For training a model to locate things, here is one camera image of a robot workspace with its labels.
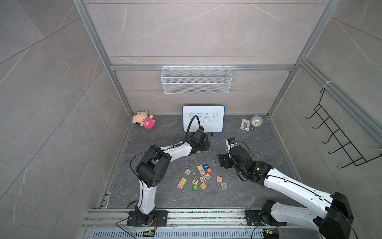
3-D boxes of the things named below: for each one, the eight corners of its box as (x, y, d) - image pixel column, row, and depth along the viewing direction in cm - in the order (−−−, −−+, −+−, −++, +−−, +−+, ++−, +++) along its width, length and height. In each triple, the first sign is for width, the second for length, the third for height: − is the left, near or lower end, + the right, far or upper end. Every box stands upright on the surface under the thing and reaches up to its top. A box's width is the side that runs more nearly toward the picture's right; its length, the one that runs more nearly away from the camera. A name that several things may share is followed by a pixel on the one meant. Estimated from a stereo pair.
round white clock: (251, 127, 113) (254, 121, 107) (249, 121, 117) (252, 115, 111) (259, 127, 113) (263, 121, 107) (257, 121, 117) (261, 115, 111)
